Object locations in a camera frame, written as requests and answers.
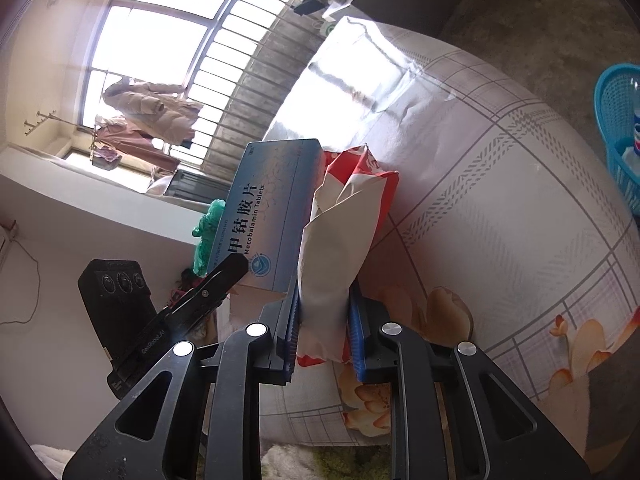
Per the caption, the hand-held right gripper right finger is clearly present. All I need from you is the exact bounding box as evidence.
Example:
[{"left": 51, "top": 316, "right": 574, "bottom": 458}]
[{"left": 349, "top": 287, "right": 592, "bottom": 480}]

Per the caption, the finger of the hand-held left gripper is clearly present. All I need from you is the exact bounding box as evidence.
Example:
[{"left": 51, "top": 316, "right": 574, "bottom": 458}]
[{"left": 164, "top": 254, "right": 249, "bottom": 343}]

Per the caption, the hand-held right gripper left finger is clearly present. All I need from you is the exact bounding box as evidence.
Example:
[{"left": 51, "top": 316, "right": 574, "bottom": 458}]
[{"left": 62, "top": 287, "right": 302, "bottom": 480}]

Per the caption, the red and white paper packet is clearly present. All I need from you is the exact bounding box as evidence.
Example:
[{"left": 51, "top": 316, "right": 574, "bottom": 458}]
[{"left": 295, "top": 144, "right": 401, "bottom": 366}]

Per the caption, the blue and white medicine box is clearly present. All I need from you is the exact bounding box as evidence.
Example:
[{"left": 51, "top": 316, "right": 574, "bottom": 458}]
[{"left": 209, "top": 138, "right": 326, "bottom": 302}]

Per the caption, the blue plastic mesh basket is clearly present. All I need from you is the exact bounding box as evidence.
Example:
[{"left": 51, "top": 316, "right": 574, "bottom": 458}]
[{"left": 594, "top": 65, "right": 640, "bottom": 216}]

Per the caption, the green plastic bag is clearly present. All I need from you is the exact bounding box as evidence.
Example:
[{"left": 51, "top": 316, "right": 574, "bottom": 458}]
[{"left": 191, "top": 199, "right": 226, "bottom": 277}]

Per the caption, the dark plastic crate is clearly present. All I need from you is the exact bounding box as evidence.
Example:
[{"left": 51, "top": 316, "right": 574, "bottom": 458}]
[{"left": 165, "top": 170, "right": 234, "bottom": 202}]

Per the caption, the green shaggy rug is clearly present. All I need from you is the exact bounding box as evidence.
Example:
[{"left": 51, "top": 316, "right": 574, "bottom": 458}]
[{"left": 260, "top": 442, "right": 396, "bottom": 480}]

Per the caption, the pink hanging garment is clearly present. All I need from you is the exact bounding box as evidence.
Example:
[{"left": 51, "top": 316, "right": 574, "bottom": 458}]
[{"left": 91, "top": 115, "right": 181, "bottom": 173}]

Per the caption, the beige padded jacket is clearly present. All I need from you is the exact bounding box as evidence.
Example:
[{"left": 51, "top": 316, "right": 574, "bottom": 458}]
[{"left": 101, "top": 77, "right": 205, "bottom": 143}]

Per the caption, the floral checked bed sheet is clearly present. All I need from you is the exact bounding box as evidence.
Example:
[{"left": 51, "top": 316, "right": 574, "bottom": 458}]
[{"left": 227, "top": 16, "right": 640, "bottom": 448}]

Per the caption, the thin wall cable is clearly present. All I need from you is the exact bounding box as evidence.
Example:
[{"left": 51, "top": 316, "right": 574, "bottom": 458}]
[{"left": 0, "top": 225, "right": 42, "bottom": 326}]

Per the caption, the metal wall hook rack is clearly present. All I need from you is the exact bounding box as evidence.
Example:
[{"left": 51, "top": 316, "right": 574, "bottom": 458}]
[{"left": 22, "top": 114, "right": 57, "bottom": 137}]

